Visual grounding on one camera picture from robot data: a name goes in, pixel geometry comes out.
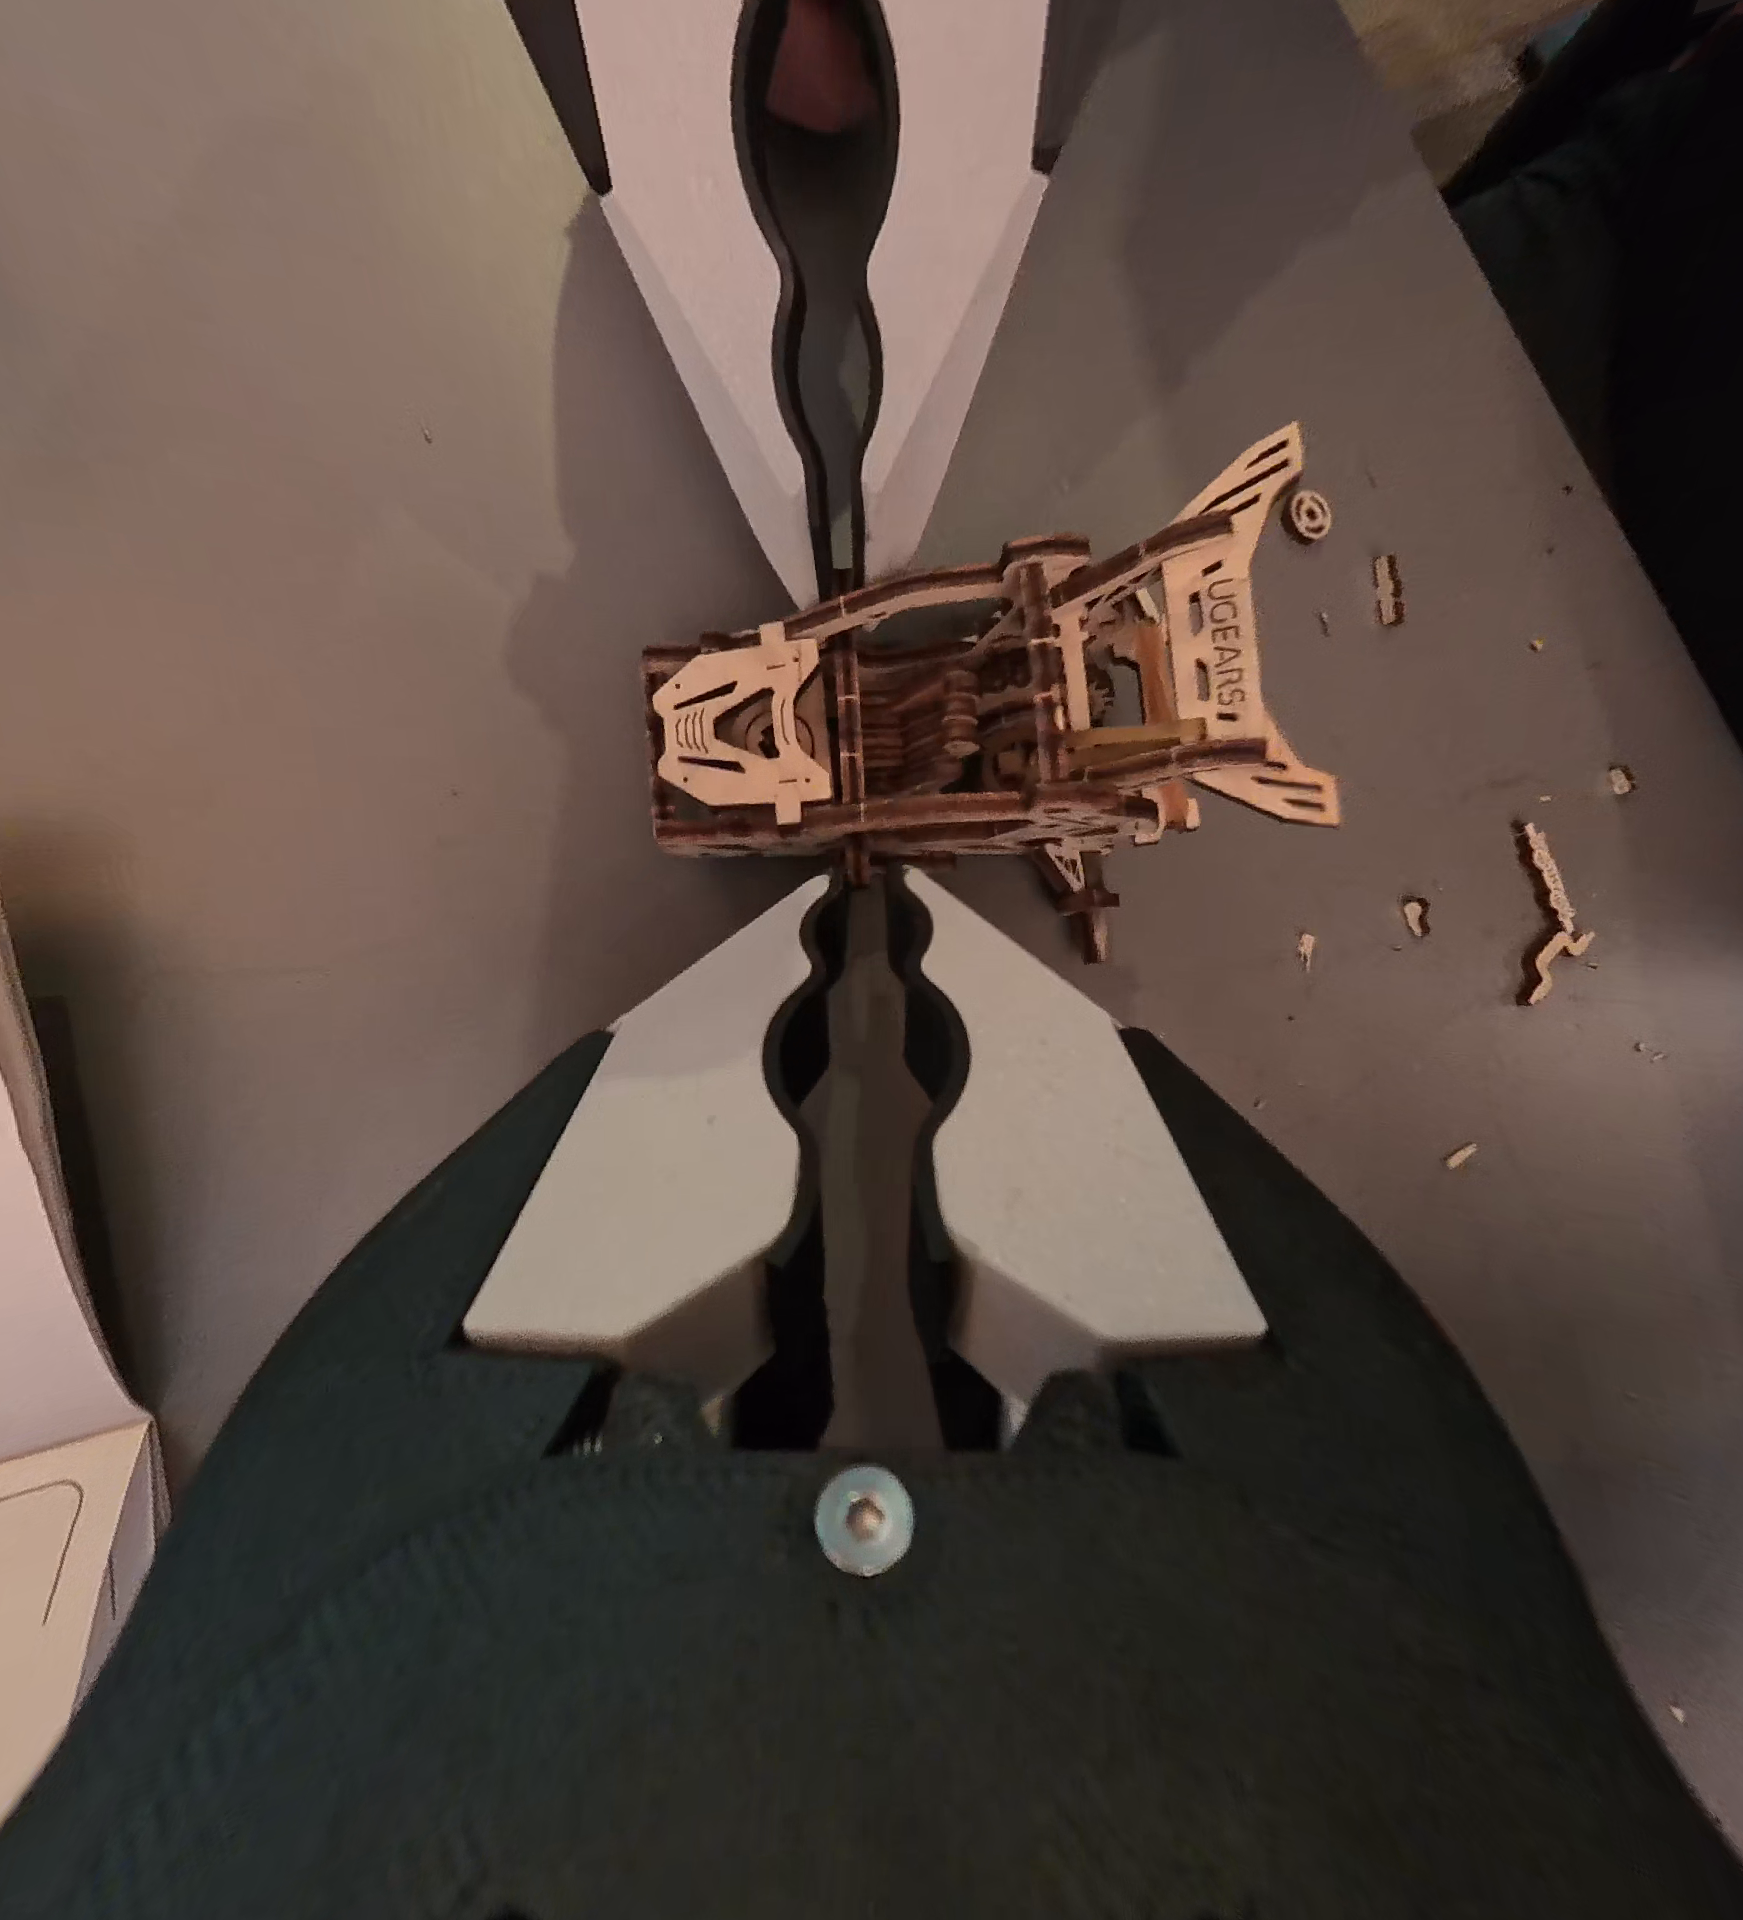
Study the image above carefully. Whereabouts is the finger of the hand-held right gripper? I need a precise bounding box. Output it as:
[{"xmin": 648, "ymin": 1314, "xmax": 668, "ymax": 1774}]
[
  {"xmin": 568, "ymin": 0, "xmax": 834, "ymax": 592},
  {"xmin": 849, "ymin": 0, "xmax": 1059, "ymax": 586}
]

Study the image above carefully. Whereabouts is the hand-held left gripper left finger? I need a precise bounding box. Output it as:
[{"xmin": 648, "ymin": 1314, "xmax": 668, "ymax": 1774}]
[{"xmin": 460, "ymin": 875, "xmax": 834, "ymax": 1445}]

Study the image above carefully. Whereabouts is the person's right hand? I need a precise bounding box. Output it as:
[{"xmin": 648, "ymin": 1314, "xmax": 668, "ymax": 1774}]
[{"xmin": 761, "ymin": 0, "xmax": 882, "ymax": 141}]

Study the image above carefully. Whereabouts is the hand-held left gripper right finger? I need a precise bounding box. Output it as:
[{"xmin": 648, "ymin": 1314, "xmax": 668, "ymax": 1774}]
[{"xmin": 890, "ymin": 873, "xmax": 1273, "ymax": 1431}]

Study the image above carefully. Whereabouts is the wooden mechanical model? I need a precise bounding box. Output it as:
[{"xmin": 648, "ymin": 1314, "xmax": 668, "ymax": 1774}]
[{"xmin": 643, "ymin": 424, "xmax": 1345, "ymax": 965}]

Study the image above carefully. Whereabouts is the toothed wooden strip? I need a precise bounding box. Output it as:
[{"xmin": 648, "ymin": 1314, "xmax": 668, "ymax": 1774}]
[{"xmin": 1510, "ymin": 819, "xmax": 1582, "ymax": 927}]

